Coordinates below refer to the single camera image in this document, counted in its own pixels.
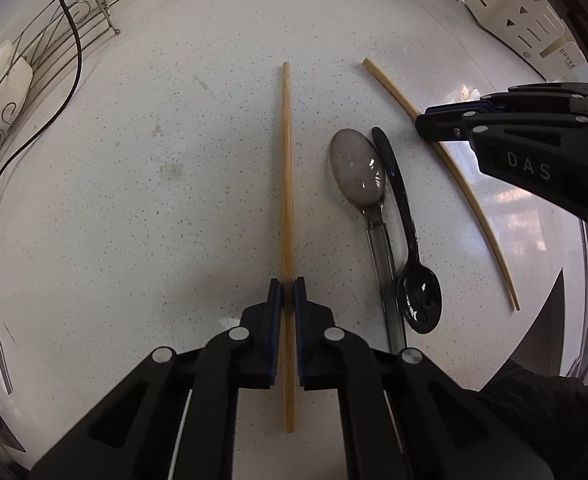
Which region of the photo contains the cream utensil holder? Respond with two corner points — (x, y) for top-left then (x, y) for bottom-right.
(464, 0), (586, 82)

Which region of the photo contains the long black cable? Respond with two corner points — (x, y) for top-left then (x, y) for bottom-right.
(0, 0), (86, 302)

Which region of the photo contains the metal wire rack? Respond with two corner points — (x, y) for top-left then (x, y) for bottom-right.
(0, 0), (119, 148)

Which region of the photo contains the translucent grey plastic spoon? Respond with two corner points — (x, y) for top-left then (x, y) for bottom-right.
(330, 129), (407, 354)

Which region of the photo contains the short light bamboo chopstick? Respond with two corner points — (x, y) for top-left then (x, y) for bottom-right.
(362, 58), (521, 312)

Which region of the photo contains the long light bamboo chopstick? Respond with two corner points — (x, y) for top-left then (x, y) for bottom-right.
(281, 62), (296, 434)

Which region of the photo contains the white bowl in rack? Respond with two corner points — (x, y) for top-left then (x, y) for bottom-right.
(0, 40), (34, 134)

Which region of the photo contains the black plastic spoon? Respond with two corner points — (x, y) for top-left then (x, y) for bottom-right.
(372, 127), (443, 335)

